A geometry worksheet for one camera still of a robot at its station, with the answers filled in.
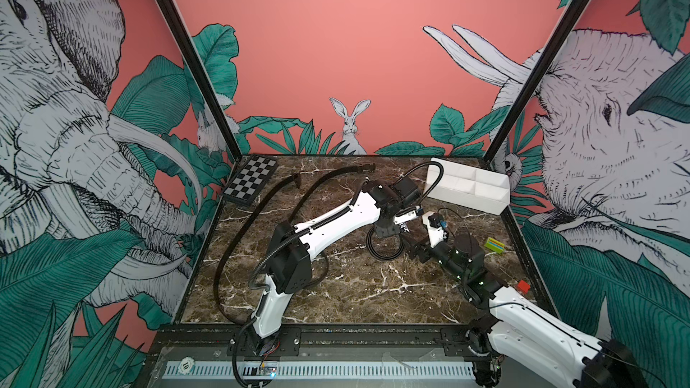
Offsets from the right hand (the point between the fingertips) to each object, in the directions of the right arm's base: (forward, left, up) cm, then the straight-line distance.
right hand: (410, 225), depth 79 cm
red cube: (-11, -39, -19) cm, 44 cm away
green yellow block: (+2, -33, -17) cm, 37 cm away
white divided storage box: (+26, -29, -13) cm, 41 cm away
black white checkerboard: (+27, +61, -13) cm, 68 cm away
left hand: (+3, +7, -1) cm, 8 cm away
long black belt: (-17, +58, -16) cm, 63 cm away
